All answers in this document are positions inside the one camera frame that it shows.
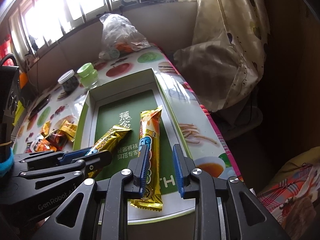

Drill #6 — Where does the gold peanut crisp candy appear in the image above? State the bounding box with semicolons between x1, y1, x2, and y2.
40;120;51;137
59;119;78;142

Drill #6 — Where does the green glass jar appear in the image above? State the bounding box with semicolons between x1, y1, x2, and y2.
77;63;98;88

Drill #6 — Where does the gold rice bar snack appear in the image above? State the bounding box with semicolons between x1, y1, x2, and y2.
86;125;132;180

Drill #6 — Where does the dark jar white lid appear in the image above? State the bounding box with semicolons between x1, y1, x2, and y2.
58;69;80;94

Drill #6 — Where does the green cardboard box tray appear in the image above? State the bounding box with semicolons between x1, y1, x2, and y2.
73;68;198;225

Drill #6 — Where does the yellow green box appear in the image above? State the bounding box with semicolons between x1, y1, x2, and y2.
13;101;25;126

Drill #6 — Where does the clear plastic bag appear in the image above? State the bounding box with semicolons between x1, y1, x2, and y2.
99;14;150;61

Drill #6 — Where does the black smartphone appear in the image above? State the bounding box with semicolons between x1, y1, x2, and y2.
28;94;51;120

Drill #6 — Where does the white orange konjac snack packet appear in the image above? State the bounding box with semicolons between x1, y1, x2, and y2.
25;139;57;153

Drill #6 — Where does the beige patterned curtain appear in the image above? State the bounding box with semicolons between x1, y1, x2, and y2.
174;0;270;112

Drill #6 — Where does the orange long snack bar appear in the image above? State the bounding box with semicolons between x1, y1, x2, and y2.
131;106;163;211

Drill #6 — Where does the red black snack packet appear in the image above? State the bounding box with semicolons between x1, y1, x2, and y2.
45;129;68;151

